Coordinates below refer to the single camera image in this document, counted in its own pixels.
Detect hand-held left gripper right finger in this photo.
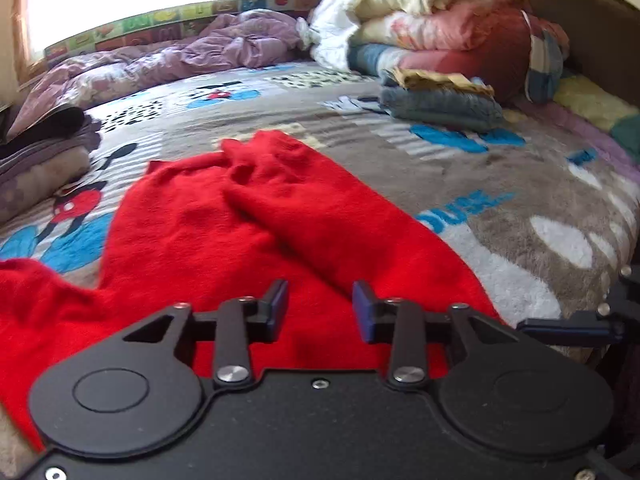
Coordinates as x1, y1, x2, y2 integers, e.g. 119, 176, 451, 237
352, 280, 516, 386

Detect pink floral quilt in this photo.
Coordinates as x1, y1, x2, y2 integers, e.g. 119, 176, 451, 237
360, 0, 526, 53

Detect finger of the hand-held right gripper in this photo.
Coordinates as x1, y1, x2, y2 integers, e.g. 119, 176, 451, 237
517, 267, 640, 347

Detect folded yellow garment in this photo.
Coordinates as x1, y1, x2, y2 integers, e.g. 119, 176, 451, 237
392, 67, 496, 98

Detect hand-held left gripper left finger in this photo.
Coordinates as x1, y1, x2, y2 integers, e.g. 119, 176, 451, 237
122, 280, 290, 386

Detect folded blue jeans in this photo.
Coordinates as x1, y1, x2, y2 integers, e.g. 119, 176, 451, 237
380, 82, 506, 133

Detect purple quilt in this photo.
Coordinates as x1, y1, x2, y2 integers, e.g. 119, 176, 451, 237
7, 10, 307, 136

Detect colourful alphabet foam panel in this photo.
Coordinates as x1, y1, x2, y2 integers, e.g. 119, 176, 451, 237
42, 0, 321, 61

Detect brown headboard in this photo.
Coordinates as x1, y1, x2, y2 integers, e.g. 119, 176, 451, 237
495, 0, 640, 126

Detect red sweater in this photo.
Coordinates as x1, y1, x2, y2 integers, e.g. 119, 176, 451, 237
0, 129, 506, 453

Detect yellow green pillow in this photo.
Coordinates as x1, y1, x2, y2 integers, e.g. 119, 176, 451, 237
552, 74, 640, 163

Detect cartoon printed blanket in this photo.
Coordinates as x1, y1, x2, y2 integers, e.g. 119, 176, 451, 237
0, 60, 640, 367

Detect red plaid quilt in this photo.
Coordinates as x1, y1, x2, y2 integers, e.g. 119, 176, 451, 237
347, 10, 571, 108

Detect white quilt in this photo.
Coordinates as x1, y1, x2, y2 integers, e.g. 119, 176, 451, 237
297, 0, 381, 73

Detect black cloth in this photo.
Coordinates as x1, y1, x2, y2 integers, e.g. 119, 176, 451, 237
0, 105, 96, 148

